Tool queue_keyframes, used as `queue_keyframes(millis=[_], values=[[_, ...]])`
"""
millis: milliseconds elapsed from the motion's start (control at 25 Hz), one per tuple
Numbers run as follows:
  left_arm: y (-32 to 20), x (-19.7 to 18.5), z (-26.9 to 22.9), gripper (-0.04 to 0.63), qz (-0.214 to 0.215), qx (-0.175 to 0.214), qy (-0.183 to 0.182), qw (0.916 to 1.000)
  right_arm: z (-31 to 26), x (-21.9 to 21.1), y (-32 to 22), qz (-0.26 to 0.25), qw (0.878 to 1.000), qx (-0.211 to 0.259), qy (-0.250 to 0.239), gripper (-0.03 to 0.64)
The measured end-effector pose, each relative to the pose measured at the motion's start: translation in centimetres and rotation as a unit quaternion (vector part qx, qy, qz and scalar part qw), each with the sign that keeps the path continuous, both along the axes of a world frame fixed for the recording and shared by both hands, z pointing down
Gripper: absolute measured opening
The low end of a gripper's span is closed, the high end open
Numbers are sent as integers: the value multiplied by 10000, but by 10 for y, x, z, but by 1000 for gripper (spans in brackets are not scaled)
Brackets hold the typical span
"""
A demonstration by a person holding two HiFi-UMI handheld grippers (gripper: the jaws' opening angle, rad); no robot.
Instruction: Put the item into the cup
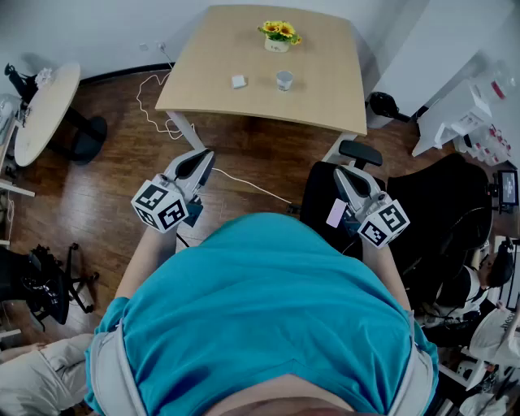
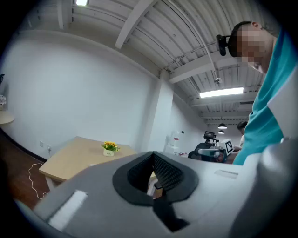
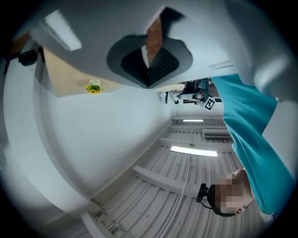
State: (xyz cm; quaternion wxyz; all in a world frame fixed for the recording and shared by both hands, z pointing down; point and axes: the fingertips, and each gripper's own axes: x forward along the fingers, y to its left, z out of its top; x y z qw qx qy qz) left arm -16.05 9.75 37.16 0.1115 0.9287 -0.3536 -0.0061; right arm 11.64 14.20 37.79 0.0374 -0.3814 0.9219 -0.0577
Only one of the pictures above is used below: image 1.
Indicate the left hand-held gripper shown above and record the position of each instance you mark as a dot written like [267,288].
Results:
[162,203]

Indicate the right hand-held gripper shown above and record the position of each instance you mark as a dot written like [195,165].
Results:
[382,221]

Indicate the small white square box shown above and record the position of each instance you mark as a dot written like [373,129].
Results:
[239,81]

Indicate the white cup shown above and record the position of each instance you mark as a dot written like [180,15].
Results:
[284,82]

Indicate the person's right forearm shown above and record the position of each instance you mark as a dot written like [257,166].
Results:
[388,268]

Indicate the person's left forearm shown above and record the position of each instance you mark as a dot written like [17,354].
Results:
[148,256]

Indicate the pink phone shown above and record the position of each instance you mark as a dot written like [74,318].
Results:
[336,213]

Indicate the black office chair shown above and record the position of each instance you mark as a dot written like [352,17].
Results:
[443,203]

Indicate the white table leg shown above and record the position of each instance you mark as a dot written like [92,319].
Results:
[187,130]
[337,148]

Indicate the black waste bin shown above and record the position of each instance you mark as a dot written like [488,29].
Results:
[382,106]

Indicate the white cabinet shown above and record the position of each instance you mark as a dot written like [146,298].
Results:
[451,118]

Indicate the small black monitor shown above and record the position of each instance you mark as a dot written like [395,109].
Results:
[507,190]

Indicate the person's teal shirt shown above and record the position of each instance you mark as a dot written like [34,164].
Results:
[260,292]

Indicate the group of red-labelled bottles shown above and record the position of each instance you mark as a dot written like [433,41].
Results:
[489,144]

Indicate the black swivel chair with gear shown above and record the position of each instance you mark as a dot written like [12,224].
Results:
[40,280]

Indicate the round wooden side table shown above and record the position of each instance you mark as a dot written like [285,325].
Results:
[46,113]

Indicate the white plastic bag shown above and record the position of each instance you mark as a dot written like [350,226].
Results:
[493,337]

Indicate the white flower bunch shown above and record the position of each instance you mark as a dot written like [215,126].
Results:
[44,77]

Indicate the person's chin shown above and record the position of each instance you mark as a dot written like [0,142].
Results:
[284,396]

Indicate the sunflower bunch in white pot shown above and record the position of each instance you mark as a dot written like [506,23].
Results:
[279,35]

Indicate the white wall socket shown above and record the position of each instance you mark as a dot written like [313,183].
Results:
[161,46]

